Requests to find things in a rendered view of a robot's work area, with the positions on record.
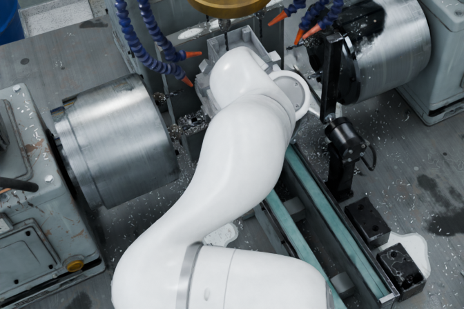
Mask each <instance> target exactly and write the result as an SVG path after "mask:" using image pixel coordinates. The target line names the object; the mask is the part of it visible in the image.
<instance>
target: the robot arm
mask: <svg viewBox="0 0 464 309"><path fill-rule="evenodd" d="M210 88H211V92H212V94H213V96H214V98H215V100H216V101H217V103H218V105H219V106H220V107H221V111H219V112H218V113H217V114H216V115H215V116H214V118H213V119H212V120H211V122H210V124H209V126H208V128H207V130H206V133H205V136H204V140H203V143H202V149H201V153H200V158H199V161H198V164H197V168H196V171H195V174H194V176H193V178H192V180H191V182H190V184H189V186H188V188H187V189H186V191H185V192H184V194H183V195H182V196H181V197H180V198H179V200H178V201H177V202H176V203H175V204H174V206H173V207H172V208H170V209H169V210H168V211H167V212H166V213H165V214H164V215H163V216H162V217H161V218H160V219H158V220H157V221H156V222H155V223H154V224H153V225H152V226H151V227H150V228H148V229H147V230H146V231H145V232H144V233H142V234H141V235H140V236H139V237H138V238H137V239H136V240H135V241H134V242H133V243H132V244H131V245H130V246H129V248H128V249H127V250H126V252H125V253H124V254H123V255H122V257H121V259H120V260H119V263H118V264H117V267H116V269H115V272H114V275H113V280H112V281H111V295H112V297H111V301H112V303H113V305H114V308H115V309H335V306H334V298H333V295H332V291H331V288H330V287H329V285H328V283H327V282H326V280H325V278H324V277H323V276H322V275H321V274H320V272H319V271H318V270H317V269H315V268H314V267H313V266H312V265H310V264H309V263H307V262H305V261H302V260H299V259H296V258H293V257H288V256H284V255H277V254H272V253H267V252H257V251H251V250H241V249H235V248H223V247H216V246H204V245H202V244H201V242H202V240H203V238H205V236H207V235H208V234H210V233H212V232H213V231H215V230H217V229H218V228H221V227H222V226H225V225H226V224H228V223H230V222H232V221H233V220H235V219H237V218H238V217H240V216H242V215H243V214H245V213H247V212H248V211H250V210H251V209H252V208H254V207H256V206H257V205H258V204H259V203H260V202H261V201H262V200H263V199H264V198H265V197H266V196H267V195H268V194H269V193H270V192H271V191H272V190H273V188H274V186H275V185H276V183H277V181H278V179H279V176H280V173H281V171H282V166H283V162H284V156H285V152H286V150H287V147H288V145H289V142H290V140H291V136H292V134H293V131H294V128H295V125H296V121H297V120H299V119H301V118H302V117H303V116H304V115H305V114H306V112H307V111H308V109H309V106H310V103H311V93H310V89H309V86H308V85H307V83H306V81H305V80H304V79H303V78H302V77H301V76H300V75H298V74H296V73H294V72H291V71H288V70H279V71H274V70H272V69H271V68H270V67H269V66H268V65H267V64H266V63H265V62H264V61H263V60H262V59H261V58H260V57H259V56H258V55H257V54H256V53H254V51H252V50H251V49H250V48H248V47H244V46H241V47H237V48H234V49H232V50H230V51H228V52H227V53H225V54H224V55H223V56H222V57H221V58H220V59H219V60H218V61H217V63H216V64H215V66H214V67H213V69H212V72H211V76H210Z"/></svg>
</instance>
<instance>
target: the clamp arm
mask: <svg viewBox="0 0 464 309"><path fill-rule="evenodd" d="M343 40H344V38H343V36H342V35H341V34H340V33H339V32H337V33H335V34H332V35H329V36H328V37H326V39H325V57H324V66H323V76H322V93H321V102H320V120H321V122H322V124H323V125H325V124H327V123H328V121H329V120H328V118H327V117H329V118H332V116H331V114H332V115H333V116H334V117H336V104H337V97H338V84H339V78H340V66H341V59H342V47H343Z"/></svg>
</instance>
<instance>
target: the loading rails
mask: <svg viewBox="0 0 464 309"><path fill-rule="evenodd" d="M280 178H281V180H282V182H283V183H284V185H285V186H286V187H287V190H288V191H289V192H290V194H291V196H292V197H293V198H292V199H289V200H287V201H285V202H283V203H282V202H281V200H280V198H279V196H278V195H277V193H276V192H275V190H274V189H273V190H272V191H271V192H270V193H269V194H268V195H267V196H266V197H265V198H264V199H263V200H262V201H261V202H260V203H259V204H258V205H257V206H256V207H254V208H252V209H251V210H250V211H248V212H247V213H245V214H243V215H242V216H240V218H241V219H242V220H243V221H244V220H245V219H248V218H250V217H252V216H254V215H255V216H256V218H257V220H258V221H259V223H260V225H261V226H262V229H263V230H264V232H265V234H266V236H267V237H268V239H269V241H270V242H271V245H272V246H273V248H274V250H275V251H276V253H277V255H284V256H288V257H293V258H296V259H299V260H302V261H305V262H307V263H309V264H310V265H312V266H313V267H314V268H315V269H317V270H318V271H319V272H320V274H321V275H322V276H323V277H324V278H325V280H326V282H327V283H328V285H329V287H330V288H331V291H332V295H333V301H334V306H335V309H347V307H346V306H345V304H344V303H343V301H342V300H343V299H345V298H347V297H349V296H351V295H354V296H355V298H356V299H357V301H358V303H359V304H360V306H361V307H362V309H394V308H395V307H396V303H397V301H398V298H399V296H400V294H399V293H398V291H397V289H396V288H395V287H394V285H393V283H392V282H391V281H390V280H389V278H388V276H387V275H386V274H385V272H384V270H383V269H382V268H381V266H380V264H379V263H378V262H377V260H376V258H375V257H374V256H373V254H372V253H371V251H370V250H369V248H368V247H367V245H366V244H365V242H364V241H363V239H362V238H361V236H360V235H359V234H358V232H357V230H356V229H355V228H354V226H353V225H352V223H351V222H350V220H349V219H348V217H347V216H346V214H345V213H344V211H343V210H342V208H341V207H340V205H339V204H338V202H337V201H336V200H335V198H334V196H333V195H332V194H331V192H330V191H329V189H328V187H327V186H326V185H325V183H324V181H323V180H322V179H321V177H320V176H319V174H318V173H317V172H316V170H315V168H314V167H313V166H312V164H311V162H310V161H309V160H308V158H307V156H306V155H305V153H304V152H303V151H302V149H301V148H300V146H299V145H298V143H297V142H295V143H294V144H291V143H289V145H288V147H287V150H286V152H285V156H284V162H283V166H282V171H281V173H280ZM304 218H306V220H307V221H308V223H309V225H310V226H311V227H312V229H313V231H314V232H315V234H316V236H317V237H318V238H319V240H320V242H321V244H322V245H323V246H324V248H325V250H326V251H327V253H328V255H329V256H330V258H331V260H332V261H333V262H334V264H335V266H336V267H337V269H338V271H339V272H340V274H339V275H336V276H335V277H332V278H330V279H329V278H328V276H327V275H326V273H325V272H324V270H323V269H322V267H321V265H320V264H319V262H318V260H317V259H316V257H315V255H314V254H313V252H312V251H311V248H310V247H309V245H308V244H307V242H306V241H305V239H304V237H303V236H302V234H301V233H300V231H299V229H298V227H297V226H296V224H295V222H297V221H299V220H301V219H304Z"/></svg>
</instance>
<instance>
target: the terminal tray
mask: <svg viewBox="0 0 464 309"><path fill-rule="evenodd" d="M245 28H247V29H248V30H247V31H244V29H245ZM227 37H228V44H229V51H230V50H232V49H234V48H237V47H241V46H244V47H248V48H250V49H251V50H252V51H254V53H256V54H257V55H258V56H259V57H260V58H261V59H262V60H263V61H264V62H265V63H266V64H267V65H268V66H269V67H270V68H271V69H273V60H272V58H271V57H270V56H269V54H268V52H267V51H266V50H265V48H264V46H263V45H262V44H261V43H260V41H259V39H258V38H257V37H256V35H255V33H254V32H253V31H252V29H251V28H250V26H249V25H247V26H244V27H241V28H238V29H236V30H232V31H230V32H228V33H227ZM212 40H215V43H212ZM225 41H226V40H225V38H224V34H221V35H219V36H216V37H213V38H211V39H207V46H208V51H209V62H210V63H211V66H212V69H213V67H214V66H215V64H216V63H217V62H218V60H219V59H220V58H221V57H222V56H223V55H224V54H225V53H227V52H228V51H226V45H225ZM264 57H267V60H264V59H263V58H264Z"/></svg>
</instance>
